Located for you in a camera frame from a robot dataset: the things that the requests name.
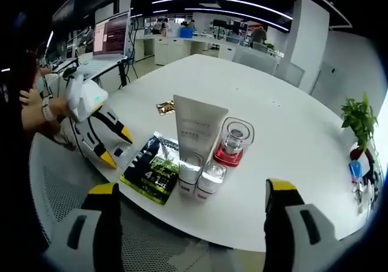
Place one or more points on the blue storage bin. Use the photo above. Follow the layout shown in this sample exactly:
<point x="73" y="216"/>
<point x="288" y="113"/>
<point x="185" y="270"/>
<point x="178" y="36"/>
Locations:
<point x="187" y="32"/>

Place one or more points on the clear-capped red-banded skincare pump bottle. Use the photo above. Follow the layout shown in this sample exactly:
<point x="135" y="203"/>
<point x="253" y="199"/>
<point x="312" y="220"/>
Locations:
<point x="230" y="158"/>

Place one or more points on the white ceiling light strip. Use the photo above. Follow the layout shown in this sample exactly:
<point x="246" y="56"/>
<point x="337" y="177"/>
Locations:
<point x="221" y="0"/>
<point x="236" y="13"/>

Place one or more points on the white cabinet counter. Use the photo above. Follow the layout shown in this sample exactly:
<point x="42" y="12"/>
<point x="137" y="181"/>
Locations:
<point x="182" y="46"/>

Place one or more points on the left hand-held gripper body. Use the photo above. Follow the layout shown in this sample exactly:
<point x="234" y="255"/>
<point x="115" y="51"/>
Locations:
<point x="88" y="97"/>

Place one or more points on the green potted plant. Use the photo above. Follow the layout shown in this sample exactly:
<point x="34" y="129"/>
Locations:
<point x="359" y="120"/>

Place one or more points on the grey mesh office chair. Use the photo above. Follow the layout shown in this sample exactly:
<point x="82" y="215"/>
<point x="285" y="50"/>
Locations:
<point x="60" y="169"/>

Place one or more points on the person's head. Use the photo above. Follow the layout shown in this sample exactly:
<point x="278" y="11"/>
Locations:
<point x="39" y="81"/>

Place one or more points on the open silver laptop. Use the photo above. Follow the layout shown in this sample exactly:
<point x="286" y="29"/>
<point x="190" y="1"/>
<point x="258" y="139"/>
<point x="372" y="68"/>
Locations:
<point x="110" y="35"/>

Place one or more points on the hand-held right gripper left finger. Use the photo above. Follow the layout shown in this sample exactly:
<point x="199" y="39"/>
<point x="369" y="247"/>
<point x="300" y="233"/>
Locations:
<point x="100" y="229"/>

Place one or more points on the clear plastic bag dark sample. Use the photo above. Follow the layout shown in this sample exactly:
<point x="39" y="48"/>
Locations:
<point x="122" y="155"/>

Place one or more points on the large white skincare tube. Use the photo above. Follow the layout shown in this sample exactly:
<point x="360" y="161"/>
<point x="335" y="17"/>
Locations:
<point x="197" y="123"/>

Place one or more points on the green black skincare sachet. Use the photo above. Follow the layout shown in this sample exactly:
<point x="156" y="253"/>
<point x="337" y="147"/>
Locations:
<point x="151" y="169"/>

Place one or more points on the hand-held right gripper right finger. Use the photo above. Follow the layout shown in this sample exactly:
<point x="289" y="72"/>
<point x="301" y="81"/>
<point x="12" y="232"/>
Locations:
<point x="282" y="238"/>

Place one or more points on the white wrist watch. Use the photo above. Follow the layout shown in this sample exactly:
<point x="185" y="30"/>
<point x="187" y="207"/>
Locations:
<point x="48" y="110"/>

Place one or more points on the blue plastic bag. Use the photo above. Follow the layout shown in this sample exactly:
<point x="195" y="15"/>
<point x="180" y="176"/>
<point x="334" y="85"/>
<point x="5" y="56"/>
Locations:
<point x="354" y="170"/>

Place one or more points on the person's left hand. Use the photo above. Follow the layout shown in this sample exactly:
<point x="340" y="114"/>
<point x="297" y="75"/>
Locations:
<point x="63" y="108"/>

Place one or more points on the small white figurine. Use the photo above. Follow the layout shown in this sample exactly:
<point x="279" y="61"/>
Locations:
<point x="365" y="193"/>

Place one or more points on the dark red vase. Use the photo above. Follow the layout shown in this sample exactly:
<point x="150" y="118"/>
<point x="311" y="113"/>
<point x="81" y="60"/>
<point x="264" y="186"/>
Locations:
<point x="359" y="154"/>

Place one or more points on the gold foil skincare sachet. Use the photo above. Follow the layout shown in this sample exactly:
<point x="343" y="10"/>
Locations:
<point x="166" y="108"/>

